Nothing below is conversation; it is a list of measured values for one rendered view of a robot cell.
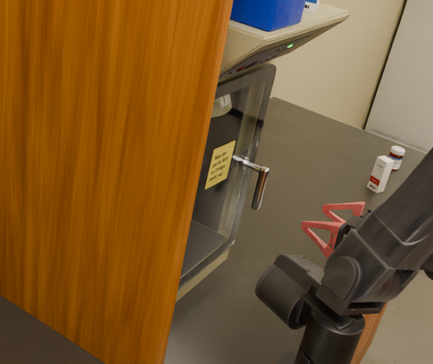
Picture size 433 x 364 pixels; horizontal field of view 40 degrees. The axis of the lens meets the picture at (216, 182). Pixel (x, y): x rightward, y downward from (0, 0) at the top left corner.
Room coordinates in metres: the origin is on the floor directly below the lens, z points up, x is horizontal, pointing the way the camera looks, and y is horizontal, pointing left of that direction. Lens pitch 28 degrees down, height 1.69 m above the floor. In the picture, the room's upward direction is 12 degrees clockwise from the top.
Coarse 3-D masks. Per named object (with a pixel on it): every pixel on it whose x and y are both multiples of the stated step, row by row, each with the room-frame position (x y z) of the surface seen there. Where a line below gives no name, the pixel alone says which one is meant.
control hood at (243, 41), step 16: (304, 16) 0.89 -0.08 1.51; (320, 16) 0.92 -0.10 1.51; (336, 16) 0.95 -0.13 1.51; (240, 32) 0.73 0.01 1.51; (256, 32) 0.73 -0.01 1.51; (272, 32) 0.75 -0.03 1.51; (288, 32) 0.78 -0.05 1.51; (304, 32) 0.84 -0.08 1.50; (320, 32) 0.98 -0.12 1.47; (224, 48) 0.74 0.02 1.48; (240, 48) 0.73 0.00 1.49; (256, 48) 0.72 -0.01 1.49; (224, 64) 0.74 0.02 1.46
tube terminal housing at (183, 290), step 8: (264, 64) 1.02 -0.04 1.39; (240, 72) 0.94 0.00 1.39; (224, 80) 0.90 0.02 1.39; (224, 256) 1.04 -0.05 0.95; (216, 264) 1.01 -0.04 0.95; (200, 272) 0.95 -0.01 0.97; (208, 272) 0.98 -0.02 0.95; (192, 280) 0.93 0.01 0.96; (200, 280) 0.96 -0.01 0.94; (184, 288) 0.90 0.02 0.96; (176, 296) 0.88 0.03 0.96
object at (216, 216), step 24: (264, 72) 1.00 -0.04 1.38; (216, 96) 0.86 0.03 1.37; (240, 96) 0.93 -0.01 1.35; (264, 96) 1.02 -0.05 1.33; (216, 120) 0.87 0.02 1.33; (240, 120) 0.95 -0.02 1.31; (264, 120) 1.04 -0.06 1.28; (216, 144) 0.88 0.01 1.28; (240, 144) 0.97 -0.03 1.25; (240, 168) 0.99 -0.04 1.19; (216, 192) 0.92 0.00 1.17; (240, 192) 1.01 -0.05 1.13; (192, 216) 0.85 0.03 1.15; (216, 216) 0.94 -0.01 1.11; (240, 216) 1.04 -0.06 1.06; (192, 240) 0.87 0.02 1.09; (216, 240) 0.96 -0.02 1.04; (192, 264) 0.89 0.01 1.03
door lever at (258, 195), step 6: (246, 162) 1.00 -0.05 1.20; (252, 168) 0.99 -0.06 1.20; (258, 168) 0.99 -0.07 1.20; (264, 168) 0.98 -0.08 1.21; (264, 174) 0.98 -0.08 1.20; (258, 180) 0.98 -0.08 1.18; (264, 180) 0.98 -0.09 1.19; (258, 186) 0.98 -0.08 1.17; (264, 186) 0.98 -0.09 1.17; (258, 192) 0.98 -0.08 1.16; (258, 198) 0.98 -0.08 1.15; (252, 204) 0.98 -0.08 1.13; (258, 204) 0.98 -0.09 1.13
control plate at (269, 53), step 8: (296, 40) 0.88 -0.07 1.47; (272, 48) 0.81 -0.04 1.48; (288, 48) 0.94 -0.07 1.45; (256, 56) 0.79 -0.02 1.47; (264, 56) 0.85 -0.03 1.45; (272, 56) 0.91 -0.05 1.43; (240, 64) 0.77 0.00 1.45; (248, 64) 0.83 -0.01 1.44; (256, 64) 0.90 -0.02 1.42; (232, 72) 0.82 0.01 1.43
